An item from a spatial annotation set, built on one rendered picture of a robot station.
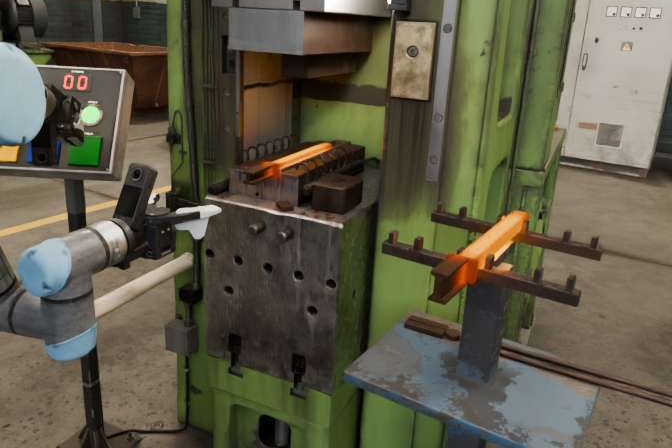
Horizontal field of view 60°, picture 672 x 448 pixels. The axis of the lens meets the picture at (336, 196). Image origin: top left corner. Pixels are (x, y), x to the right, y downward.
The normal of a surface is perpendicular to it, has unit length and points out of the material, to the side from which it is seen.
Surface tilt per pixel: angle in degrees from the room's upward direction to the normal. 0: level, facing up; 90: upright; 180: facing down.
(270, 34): 90
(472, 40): 90
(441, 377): 0
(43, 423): 0
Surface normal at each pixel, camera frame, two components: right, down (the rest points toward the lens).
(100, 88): 0.03, -0.22
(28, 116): 0.99, 0.01
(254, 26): -0.42, 0.25
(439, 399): 0.05, -0.95
